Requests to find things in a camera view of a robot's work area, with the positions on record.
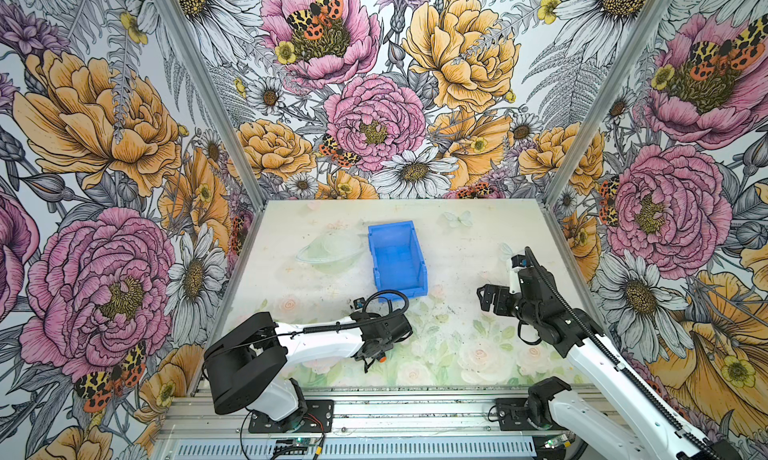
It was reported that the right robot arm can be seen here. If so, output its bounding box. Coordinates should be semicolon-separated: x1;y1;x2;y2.
477;249;739;459

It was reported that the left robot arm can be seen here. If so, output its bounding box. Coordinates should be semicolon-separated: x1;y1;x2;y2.
203;290;413;432

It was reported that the blue plastic bin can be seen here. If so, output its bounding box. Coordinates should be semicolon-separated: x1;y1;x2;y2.
368;221;428;299

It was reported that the green circuit board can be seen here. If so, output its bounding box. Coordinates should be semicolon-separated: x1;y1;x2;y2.
272;437;320;458

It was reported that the aluminium frame rail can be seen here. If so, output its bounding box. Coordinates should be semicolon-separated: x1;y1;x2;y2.
157;386;673;442

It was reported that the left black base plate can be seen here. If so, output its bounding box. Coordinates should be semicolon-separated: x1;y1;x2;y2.
247;400;335;434

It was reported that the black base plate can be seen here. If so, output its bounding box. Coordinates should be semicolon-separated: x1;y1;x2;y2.
247;400;335;434
494;398;537;432

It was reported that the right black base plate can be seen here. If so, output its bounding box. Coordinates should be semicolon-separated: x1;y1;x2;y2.
494;398;537;432

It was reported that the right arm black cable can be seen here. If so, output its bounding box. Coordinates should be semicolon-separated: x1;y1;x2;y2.
517;246;721;460

